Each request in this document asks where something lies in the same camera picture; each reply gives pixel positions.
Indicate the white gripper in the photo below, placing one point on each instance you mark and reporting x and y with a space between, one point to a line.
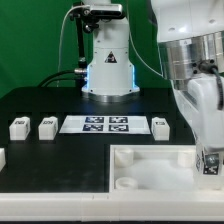
198 104

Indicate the white square tabletop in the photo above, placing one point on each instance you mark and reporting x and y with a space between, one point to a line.
152 168

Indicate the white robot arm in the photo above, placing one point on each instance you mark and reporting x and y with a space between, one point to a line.
190 40

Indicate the white sheet with AprilTags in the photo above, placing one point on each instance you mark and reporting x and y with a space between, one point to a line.
105 124

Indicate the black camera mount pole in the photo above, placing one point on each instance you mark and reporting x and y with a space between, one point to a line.
80 42

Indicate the black camera on mount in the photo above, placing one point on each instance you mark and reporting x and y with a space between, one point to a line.
90 15

